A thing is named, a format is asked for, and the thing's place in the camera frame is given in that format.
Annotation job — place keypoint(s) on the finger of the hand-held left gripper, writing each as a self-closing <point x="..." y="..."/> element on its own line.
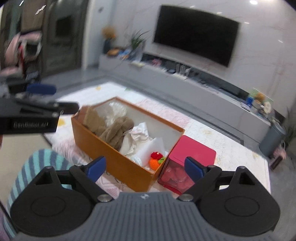
<point x="67" y="107"/>
<point x="41" y="89"/>

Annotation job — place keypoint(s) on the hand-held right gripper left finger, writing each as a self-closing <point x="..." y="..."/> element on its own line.
<point x="96" y="168"/>

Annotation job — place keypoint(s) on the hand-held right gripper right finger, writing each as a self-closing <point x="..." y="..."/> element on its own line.
<point x="193" y="170"/>

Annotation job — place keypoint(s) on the orange cardboard box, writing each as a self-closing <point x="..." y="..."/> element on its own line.
<point x="115" y="162"/>

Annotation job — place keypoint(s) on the brown plush toy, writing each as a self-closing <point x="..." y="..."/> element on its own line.
<point x="113" y="134"/>

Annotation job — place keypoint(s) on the crochet orange toy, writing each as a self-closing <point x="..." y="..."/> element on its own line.
<point x="155" y="163"/>

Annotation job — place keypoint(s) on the crinkled cellophane wrapper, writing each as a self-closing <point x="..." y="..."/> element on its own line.
<point x="115" y="113"/>

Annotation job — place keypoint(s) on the red box with clear front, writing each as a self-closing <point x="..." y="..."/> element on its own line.
<point x="194" y="148"/>

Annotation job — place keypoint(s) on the person's left striped trouser leg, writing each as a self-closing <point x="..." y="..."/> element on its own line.
<point x="34" y="162"/>

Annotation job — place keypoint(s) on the white flat sheet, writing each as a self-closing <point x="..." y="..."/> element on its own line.
<point x="153" y="147"/>

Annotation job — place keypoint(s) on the glass sliding door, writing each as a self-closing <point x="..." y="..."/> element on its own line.
<point x="64" y="46"/>

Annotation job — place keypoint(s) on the pink hanging clothes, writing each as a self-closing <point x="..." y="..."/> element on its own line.
<point x="13" y="48"/>

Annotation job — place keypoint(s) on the white marble tv console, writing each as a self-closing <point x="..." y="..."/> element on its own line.
<point x="208" y="102"/>

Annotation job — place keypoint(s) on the brown round object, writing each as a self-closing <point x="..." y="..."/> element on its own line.
<point x="113" y="52"/>

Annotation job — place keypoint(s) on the vase with yellow flowers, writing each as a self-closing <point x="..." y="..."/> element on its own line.
<point x="106" y="46"/>

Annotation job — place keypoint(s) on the blue snack bag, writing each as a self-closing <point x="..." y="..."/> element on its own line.
<point x="125" y="54"/>

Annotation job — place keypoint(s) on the green paper sheet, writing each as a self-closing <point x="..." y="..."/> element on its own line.
<point x="138" y="64"/>

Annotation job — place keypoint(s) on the grey trash can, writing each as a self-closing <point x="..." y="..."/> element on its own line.
<point x="271" y="141"/>

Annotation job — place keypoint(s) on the blue box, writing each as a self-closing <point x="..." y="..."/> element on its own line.
<point x="249" y="102"/>

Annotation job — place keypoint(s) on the green plant in glass vase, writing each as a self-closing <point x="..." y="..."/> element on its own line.
<point x="136" y="41"/>

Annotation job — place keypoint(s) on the white round card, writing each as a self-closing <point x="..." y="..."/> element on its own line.
<point x="267" y="107"/>

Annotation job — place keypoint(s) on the white router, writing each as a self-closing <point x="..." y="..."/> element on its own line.
<point x="182" y="73"/>

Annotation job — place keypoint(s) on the green printed card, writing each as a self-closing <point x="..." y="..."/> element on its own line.
<point x="253" y="91"/>

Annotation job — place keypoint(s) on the brown teddy bear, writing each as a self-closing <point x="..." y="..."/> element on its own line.
<point x="260" y="96"/>

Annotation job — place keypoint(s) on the black television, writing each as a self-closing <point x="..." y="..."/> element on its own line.
<point x="196" y="34"/>

